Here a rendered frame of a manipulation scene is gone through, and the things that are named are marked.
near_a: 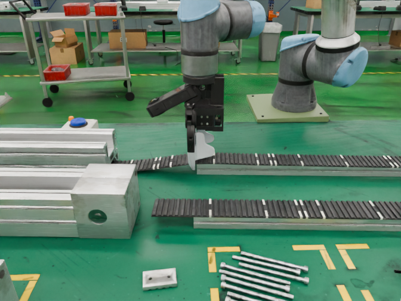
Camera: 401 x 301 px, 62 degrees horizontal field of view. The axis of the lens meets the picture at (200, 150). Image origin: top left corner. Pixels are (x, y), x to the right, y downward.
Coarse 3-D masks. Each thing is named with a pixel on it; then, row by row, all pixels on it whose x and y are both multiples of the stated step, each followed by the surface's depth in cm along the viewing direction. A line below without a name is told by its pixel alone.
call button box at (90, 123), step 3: (87, 120) 92; (90, 120) 92; (93, 120) 92; (96, 120) 92; (66, 123) 90; (69, 123) 90; (87, 123) 89; (90, 123) 90; (93, 123) 90; (96, 123) 91; (63, 126) 88; (66, 126) 88; (69, 126) 88; (72, 126) 87; (75, 126) 87; (78, 126) 87; (81, 126) 87; (84, 126) 88; (87, 126) 88; (90, 126) 88; (93, 126) 89; (96, 126) 91
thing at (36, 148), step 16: (0, 128) 80; (16, 128) 80; (32, 128) 80; (48, 128) 80; (64, 128) 80; (80, 128) 80; (0, 144) 73; (16, 144) 73; (32, 144) 73; (48, 144) 73; (64, 144) 73; (80, 144) 73; (96, 144) 73; (112, 144) 80; (0, 160) 74; (16, 160) 74; (32, 160) 74; (48, 160) 74; (64, 160) 73; (80, 160) 73; (96, 160) 73; (112, 160) 82
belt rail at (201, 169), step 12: (204, 168) 78; (216, 168) 78; (228, 168) 78; (240, 168) 78; (252, 168) 78; (264, 168) 78; (276, 168) 77; (288, 168) 77; (300, 168) 77; (312, 168) 76; (324, 168) 76; (336, 168) 76; (348, 168) 76; (360, 168) 76; (372, 168) 76; (384, 168) 76; (396, 168) 76
